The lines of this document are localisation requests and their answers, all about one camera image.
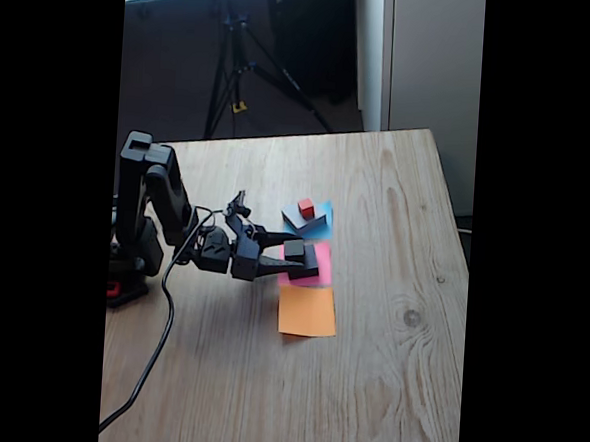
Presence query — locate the white grey cabinet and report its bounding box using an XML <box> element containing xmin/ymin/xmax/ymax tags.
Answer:
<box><xmin>343</xmin><ymin>0</ymin><xmax>487</xmax><ymax>218</ymax></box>

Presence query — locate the pink paper sheet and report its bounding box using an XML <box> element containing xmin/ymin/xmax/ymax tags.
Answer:
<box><xmin>276</xmin><ymin>238</ymin><xmax>336</xmax><ymax>290</ymax></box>

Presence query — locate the large grey square block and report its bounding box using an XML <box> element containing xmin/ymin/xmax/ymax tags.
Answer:
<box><xmin>279</xmin><ymin>202</ymin><xmax>330</xmax><ymax>237</ymax></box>

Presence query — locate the small dark grey cube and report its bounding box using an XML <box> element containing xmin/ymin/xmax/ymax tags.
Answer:
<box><xmin>281</xmin><ymin>237</ymin><xmax>307</xmax><ymax>264</ymax></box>

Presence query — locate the red black table clamp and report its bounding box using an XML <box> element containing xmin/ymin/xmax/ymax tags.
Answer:
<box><xmin>105</xmin><ymin>275</ymin><xmax>151</xmax><ymax>311</ymax></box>

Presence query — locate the orange paper sheet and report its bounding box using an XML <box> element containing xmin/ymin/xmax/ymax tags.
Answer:
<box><xmin>276</xmin><ymin>283</ymin><xmax>340</xmax><ymax>341</ymax></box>

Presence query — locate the medium black square block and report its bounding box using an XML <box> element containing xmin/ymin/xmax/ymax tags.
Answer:
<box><xmin>284</xmin><ymin>242</ymin><xmax>323</xmax><ymax>283</ymax></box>

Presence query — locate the blue paper sheet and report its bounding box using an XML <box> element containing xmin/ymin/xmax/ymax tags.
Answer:
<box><xmin>282</xmin><ymin>196</ymin><xmax>336</xmax><ymax>242</ymax></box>

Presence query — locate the black tripod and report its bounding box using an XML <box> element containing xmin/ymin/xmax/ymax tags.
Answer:
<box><xmin>202</xmin><ymin>0</ymin><xmax>342</xmax><ymax>148</ymax></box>

